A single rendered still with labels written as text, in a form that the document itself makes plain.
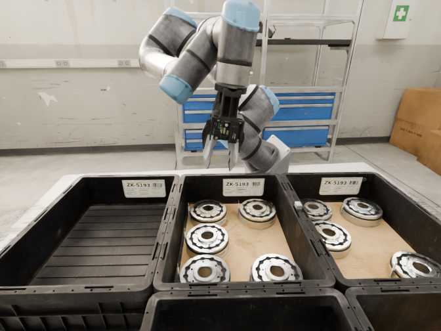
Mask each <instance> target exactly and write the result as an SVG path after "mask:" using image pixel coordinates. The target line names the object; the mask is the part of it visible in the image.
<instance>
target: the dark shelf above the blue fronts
mask: <svg viewBox="0 0 441 331"><path fill-rule="evenodd" d="M351 41H352V40H351V39H268V41H267V45H328V47H349V46H350V44H351ZM262 42H263V40H262V39H257V40H256V45H255V46H256V47H262Z"/></svg>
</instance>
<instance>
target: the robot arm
mask: <svg viewBox="0 0 441 331"><path fill-rule="evenodd" d="M260 15H261V9H260V7H259V6H258V5H257V4H255V3H252V2H250V1H244V0H227V1H225V3H224V5H223V10H222V13H221V16H212V17H209V18H207V19H205V20H204V21H202V22H201V23H200V24H199V26H198V27H197V24H196V23H195V22H194V20H192V18H191V17H190V16H189V15H188V14H186V13H185V12H184V11H182V10H180V9H178V8H176V7H169V8H168V9H167V10H166V11H165V12H164V13H163V14H162V15H161V17H160V19H159V20H158V21H157V22H156V24H155V25H154V27H153V28H152V29H151V30H150V32H149V33H148V35H147V36H146V37H145V38H144V40H143V41H142V43H141V46H140V50H139V54H138V61H139V64H140V68H141V69H142V71H143V72H144V73H145V74H146V75H147V76H149V77H152V78H157V79H159V80H160V83H159V88H160V89H161V90H162V91H163V92H164V93H166V94H167V95H168V96H169V97H171V98H172V99H173V100H174V101H175V102H176V103H178V104H180V105H182V104H184V103H185V102H186V101H187V100H188V99H189V98H190V97H191V96H192V95H193V94H194V91H195V90H196V89H197V88H198V87H199V85H200V84H201V83H202V81H203V80H204V79H205V78H207V79H209V80H210V81H211V82H212V83H214V84H215V90H216V91H218V92H217V95H216V98H215V102H214V105H213V110H212V113H211V114H210V116H211V119H210V120H208V119H207V122H206V124H205V126H204V128H203V131H202V143H203V161H204V164H205V167H206V169H208V168H209V164H210V157H211V156H212V154H213V152H212V149H213V147H215V146H216V143H217V140H219V141H220V142H221V143H222V144H223V145H224V146H225V147H226V148H228V149H229V150H230V151H229V158H230V159H229V162H228V167H229V171H231V170H232V169H233V168H234V166H235V165H236V163H237V161H238V158H240V159H241V160H242V161H243V162H244V164H245V166H246V167H247V169H248V170H249V172H250V173H266V172H267V171H268V170H269V169H270V168H271V167H272V166H273V165H274V164H275V162H276V160H277V159H278V155H279V150H278V148H277V147H276V146H275V145H274V144H272V143H270V142H268V141H265V140H262V139H261V138H260V137H259V136H258V135H259V133H260V132H261V131H262V130H263V129H264V128H265V127H266V125H267V124H268V123H269V121H270V120H271V119H272V118H273V117H274V116H275V114H276V113H277V111H278V110H279V109H280V103H279V101H278V99H277V98H276V96H275V95H274V93H273V92H272V91H271V90H270V89H268V88H267V87H265V86H264V85H261V86H259V87H258V86H257V85H256V84H253V85H250V84H249V76H253V72H250V71H251V67H252V63H253V56H254V52H255V45H256V40H257V34H258V31H259V20H260ZM175 57H177V58H175ZM238 111H239V112H238ZM213 132H214V134H213Z"/></svg>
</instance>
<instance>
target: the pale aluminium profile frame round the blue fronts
mask: <svg viewBox="0 0 441 331"><path fill-rule="evenodd" d="M163 2H164V11H166V10H167V9H168V8H169V0H163ZM365 2H366V0H359V1H358V7H357V11H356V14H327V12H328V7H329V0H324V8H323V13H322V14H270V0H264V13H261V15H260V20H259V22H262V24H263V27H262V48H261V68H260V78H259V86H261V85H264V77H265V68H266V50H267V41H268V27H269V26H273V25H274V26H317V27H318V28H319V30H320V34H319V39H324V32H325V29H326V27H327V26H330V25H335V24H342V23H346V22H352V23H353V26H354V27H353V31H352V37H351V40H352V41H351V44H350V47H349V50H348V56H347V60H346V66H345V72H344V76H343V82H342V85H341V87H343V92H340V95H339V101H335V102H334V104H338V105H337V111H336V115H335V119H334V120H291V121H269V123H268V124H267V125H266V127H274V126H298V125H333V131H332V135H328V136H327V137H328V138H331V141H330V144H329V143H326V146H315V147H313V146H308V147H306V146H303V147H299V148H290V149H291V151H292V152H313V153H315V154H316V155H317V156H318V157H319V158H321V159H322V160H314V161H298V162H289V166H291V165H307V164H331V161H332V157H333V152H334V148H335V142H336V139H337V133H338V129H339V124H340V120H341V114H342V111H343V105H344V101H345V95H346V92H347V86H348V81H349V77H350V71H351V68H352V61H353V58H354V52H355V48H356V43H357V39H358V34H359V30H360V24H361V21H362V15H363V11H364V5H365ZM186 14H188V15H189V16H190V17H191V18H195V19H207V18H209V17H212V16H221V13H212V12H186ZM272 20H321V22H271V21H272ZM326 20H329V21H326ZM321 52H322V45H318V48H317V52H316V60H315V65H314V73H313V78H312V86H316V82H317V77H318V69H319V65H320V57H321ZM345 88H346V89H345ZM172 105H173V121H174V130H175V145H176V153H177V169H178V170H183V169H206V167H205V165H187V166H185V165H183V164H182V159H183V157H185V156H203V151H197V150H191V151H189V152H185V151H184V148H185V145H184V133H183V130H182V129H203V128H204V126H205V124H206V123H182V110H181V107H182V105H180V104H178V103H176V102H175V101H174V100H173V99H172ZM177 107H178V114H177ZM178 122H179V123H178ZM179 132H180V134H179ZM229 151H230V150H212V152H213V154H212V156H214V155H229ZM320 151H328V155H327V157H326V156H324V155H323V154H322V153H321V152H320ZM214 168H229V167H228V164H219V165H209V168H208V169H214Z"/></svg>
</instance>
